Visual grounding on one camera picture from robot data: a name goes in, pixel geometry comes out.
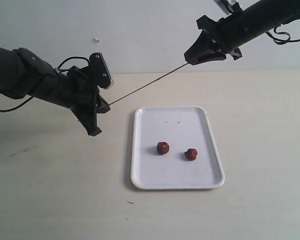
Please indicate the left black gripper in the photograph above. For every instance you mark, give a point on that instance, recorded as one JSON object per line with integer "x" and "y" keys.
{"x": 77, "y": 92}

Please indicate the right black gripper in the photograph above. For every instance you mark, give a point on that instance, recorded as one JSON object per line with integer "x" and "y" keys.
{"x": 224, "y": 37}

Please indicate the thin metal skewer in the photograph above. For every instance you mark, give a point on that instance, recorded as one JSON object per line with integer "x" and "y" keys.
{"x": 148, "y": 84}

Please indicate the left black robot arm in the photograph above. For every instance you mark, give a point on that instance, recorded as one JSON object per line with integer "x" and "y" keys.
{"x": 22, "y": 73}

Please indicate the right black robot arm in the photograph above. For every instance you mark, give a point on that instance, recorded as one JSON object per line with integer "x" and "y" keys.
{"x": 282, "y": 38}

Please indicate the white rectangular plastic tray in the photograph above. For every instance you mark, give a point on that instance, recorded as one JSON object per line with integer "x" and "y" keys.
{"x": 183, "y": 128}

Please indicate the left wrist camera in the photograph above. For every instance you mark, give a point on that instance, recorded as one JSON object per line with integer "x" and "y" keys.
{"x": 99, "y": 71}

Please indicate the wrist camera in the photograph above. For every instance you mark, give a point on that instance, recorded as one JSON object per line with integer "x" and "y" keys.
{"x": 99, "y": 71}
{"x": 228, "y": 6}

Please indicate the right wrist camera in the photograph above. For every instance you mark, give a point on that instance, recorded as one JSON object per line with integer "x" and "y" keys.
{"x": 228, "y": 6}

